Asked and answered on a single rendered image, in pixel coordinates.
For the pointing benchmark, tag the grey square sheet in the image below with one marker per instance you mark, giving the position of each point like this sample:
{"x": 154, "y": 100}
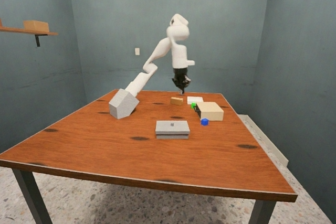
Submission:
{"x": 172, "y": 127}

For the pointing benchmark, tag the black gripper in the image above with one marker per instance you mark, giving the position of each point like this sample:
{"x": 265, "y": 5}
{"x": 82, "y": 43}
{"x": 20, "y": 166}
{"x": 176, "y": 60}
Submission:
{"x": 181, "y": 79}

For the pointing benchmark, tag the tan cardboard box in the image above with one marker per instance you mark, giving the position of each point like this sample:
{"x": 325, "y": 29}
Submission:
{"x": 176, "y": 101}

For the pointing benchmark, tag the blue block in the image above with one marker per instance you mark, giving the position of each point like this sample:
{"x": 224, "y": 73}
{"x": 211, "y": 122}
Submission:
{"x": 204, "y": 122}

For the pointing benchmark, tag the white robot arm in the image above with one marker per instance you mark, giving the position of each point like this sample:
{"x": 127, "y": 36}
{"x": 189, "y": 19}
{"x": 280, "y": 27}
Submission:
{"x": 176, "y": 33}

